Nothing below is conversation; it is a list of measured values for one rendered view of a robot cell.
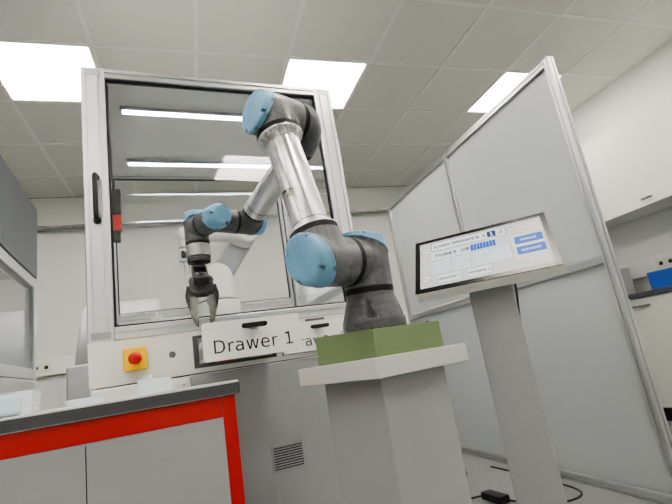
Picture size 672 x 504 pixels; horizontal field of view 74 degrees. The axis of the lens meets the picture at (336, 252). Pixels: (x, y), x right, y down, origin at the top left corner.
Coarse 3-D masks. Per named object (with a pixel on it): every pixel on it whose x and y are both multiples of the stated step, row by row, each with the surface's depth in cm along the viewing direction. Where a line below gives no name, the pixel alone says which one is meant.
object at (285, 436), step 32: (128, 384) 149; (192, 384) 154; (256, 384) 161; (288, 384) 165; (256, 416) 158; (288, 416) 162; (320, 416) 166; (256, 448) 155; (288, 448) 159; (320, 448) 163; (256, 480) 153; (288, 480) 156; (320, 480) 160
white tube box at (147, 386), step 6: (156, 378) 120; (162, 378) 120; (168, 378) 121; (138, 384) 118; (144, 384) 118; (150, 384) 119; (156, 384) 119; (162, 384) 120; (168, 384) 120; (138, 390) 117; (144, 390) 118; (150, 390) 118; (156, 390) 119; (162, 390) 119; (168, 390) 120
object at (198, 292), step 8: (200, 256) 138; (208, 256) 140; (192, 264) 143; (200, 264) 140; (192, 280) 136; (192, 288) 136; (200, 288) 136; (208, 288) 137; (200, 296) 142; (208, 296) 142
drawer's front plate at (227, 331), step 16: (240, 320) 132; (256, 320) 134; (272, 320) 136; (288, 320) 137; (208, 336) 128; (224, 336) 129; (240, 336) 131; (256, 336) 133; (208, 352) 126; (224, 352) 128; (240, 352) 130; (256, 352) 131; (272, 352) 133
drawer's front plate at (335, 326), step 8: (320, 320) 175; (328, 320) 176; (336, 320) 177; (304, 328) 172; (320, 328) 174; (328, 328) 175; (336, 328) 176; (304, 336) 171; (312, 336) 172; (320, 336) 173; (304, 344) 170; (312, 344) 171; (288, 352) 167; (296, 352) 168
